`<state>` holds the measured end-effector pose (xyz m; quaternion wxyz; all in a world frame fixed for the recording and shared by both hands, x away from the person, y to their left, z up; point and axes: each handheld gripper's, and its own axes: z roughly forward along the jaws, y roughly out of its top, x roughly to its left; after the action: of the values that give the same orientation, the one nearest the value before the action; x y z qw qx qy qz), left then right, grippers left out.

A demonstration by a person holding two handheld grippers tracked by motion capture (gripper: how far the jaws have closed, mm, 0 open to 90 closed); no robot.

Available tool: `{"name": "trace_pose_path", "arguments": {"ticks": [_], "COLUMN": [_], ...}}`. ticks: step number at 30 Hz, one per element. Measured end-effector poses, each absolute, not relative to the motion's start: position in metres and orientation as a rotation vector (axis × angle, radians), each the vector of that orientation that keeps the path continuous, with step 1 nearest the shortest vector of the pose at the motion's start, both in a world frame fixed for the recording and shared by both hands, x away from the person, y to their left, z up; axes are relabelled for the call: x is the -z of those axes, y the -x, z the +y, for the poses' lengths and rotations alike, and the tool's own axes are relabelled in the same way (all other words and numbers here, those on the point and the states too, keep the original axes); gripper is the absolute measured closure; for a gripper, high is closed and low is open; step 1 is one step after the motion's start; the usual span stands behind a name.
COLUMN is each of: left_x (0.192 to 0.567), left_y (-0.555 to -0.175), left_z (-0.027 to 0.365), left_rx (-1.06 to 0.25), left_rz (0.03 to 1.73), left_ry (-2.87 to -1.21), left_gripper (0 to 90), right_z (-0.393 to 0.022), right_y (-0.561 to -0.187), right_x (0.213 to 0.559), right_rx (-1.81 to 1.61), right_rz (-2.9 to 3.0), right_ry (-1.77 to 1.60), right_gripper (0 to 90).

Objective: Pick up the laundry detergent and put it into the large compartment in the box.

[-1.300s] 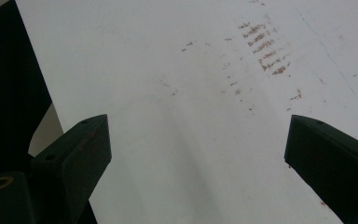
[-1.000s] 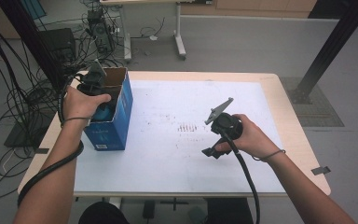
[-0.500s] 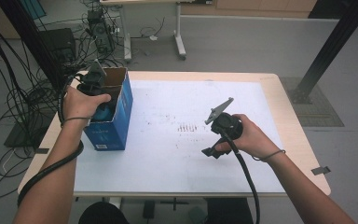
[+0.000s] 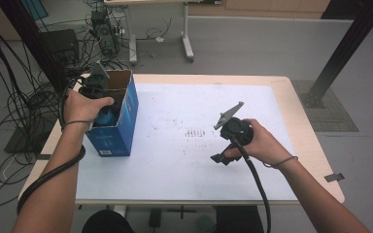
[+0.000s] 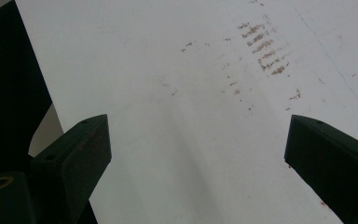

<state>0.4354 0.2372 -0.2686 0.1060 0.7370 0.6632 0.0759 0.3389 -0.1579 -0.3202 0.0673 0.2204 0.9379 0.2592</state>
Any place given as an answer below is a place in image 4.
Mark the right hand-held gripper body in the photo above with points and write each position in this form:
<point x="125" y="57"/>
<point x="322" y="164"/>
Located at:
<point x="238" y="129"/>

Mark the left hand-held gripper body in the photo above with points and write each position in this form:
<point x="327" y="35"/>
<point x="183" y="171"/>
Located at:
<point x="95" y="84"/>

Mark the blue bottle with white cap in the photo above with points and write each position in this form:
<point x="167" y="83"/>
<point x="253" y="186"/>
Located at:
<point x="105" y="118"/>

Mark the blue cardboard box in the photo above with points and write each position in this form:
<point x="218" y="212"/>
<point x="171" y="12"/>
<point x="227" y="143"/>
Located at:
<point x="116" y="142"/>

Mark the person's left hand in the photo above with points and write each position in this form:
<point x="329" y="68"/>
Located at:
<point x="82" y="108"/>

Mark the person's right hand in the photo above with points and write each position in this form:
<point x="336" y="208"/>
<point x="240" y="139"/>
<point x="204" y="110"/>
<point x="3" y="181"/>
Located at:
<point x="265" y="145"/>

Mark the white table mat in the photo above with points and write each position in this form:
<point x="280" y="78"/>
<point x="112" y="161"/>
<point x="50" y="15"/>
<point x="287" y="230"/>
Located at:
<point x="175" y="174"/>

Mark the computer tower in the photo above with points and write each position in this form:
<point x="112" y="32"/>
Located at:
<point x="105" y="32"/>

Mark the black equipment case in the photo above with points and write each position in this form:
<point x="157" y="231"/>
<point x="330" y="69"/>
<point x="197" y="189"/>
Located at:
<point x="61" y="43"/>

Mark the person's right leg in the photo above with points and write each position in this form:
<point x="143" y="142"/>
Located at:
<point x="236" y="220"/>

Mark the person's leg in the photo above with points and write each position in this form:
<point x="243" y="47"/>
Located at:
<point x="107" y="223"/>
<point x="236" y="220"/>

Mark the white side table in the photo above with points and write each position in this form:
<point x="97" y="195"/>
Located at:
<point x="130" y="32"/>

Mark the grey tape piece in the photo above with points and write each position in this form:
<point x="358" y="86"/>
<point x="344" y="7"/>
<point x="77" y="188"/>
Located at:
<point x="43" y="157"/>
<point x="334" y="177"/>

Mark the grey floor mat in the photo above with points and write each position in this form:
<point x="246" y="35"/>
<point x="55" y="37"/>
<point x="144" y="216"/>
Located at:
<point x="333" y="116"/>

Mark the person's left leg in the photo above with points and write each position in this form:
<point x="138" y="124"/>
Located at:
<point x="107" y="223"/>

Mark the black metal stand post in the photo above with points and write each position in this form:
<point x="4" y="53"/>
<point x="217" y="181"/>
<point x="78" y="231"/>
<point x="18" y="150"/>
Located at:
<point x="346" y="45"/>
<point x="35" y="42"/>

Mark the black floor base plate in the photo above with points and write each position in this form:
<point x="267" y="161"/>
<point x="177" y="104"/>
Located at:
<point x="19" y="142"/>

